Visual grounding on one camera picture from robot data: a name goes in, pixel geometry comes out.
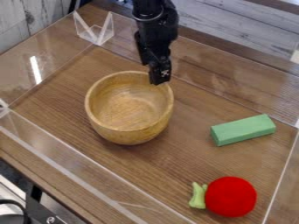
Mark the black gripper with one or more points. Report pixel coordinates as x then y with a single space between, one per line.
154 35

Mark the clear acrylic tray wall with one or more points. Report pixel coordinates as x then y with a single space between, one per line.
86 188

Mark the wooden bowl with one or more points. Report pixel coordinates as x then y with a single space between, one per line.
128 110

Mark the black table leg bracket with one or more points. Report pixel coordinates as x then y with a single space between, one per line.
40 214

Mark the green rectangular block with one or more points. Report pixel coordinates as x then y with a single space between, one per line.
243 129

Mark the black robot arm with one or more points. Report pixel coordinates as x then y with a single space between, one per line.
152 9

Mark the red plush fruit green stem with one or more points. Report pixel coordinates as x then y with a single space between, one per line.
228 196

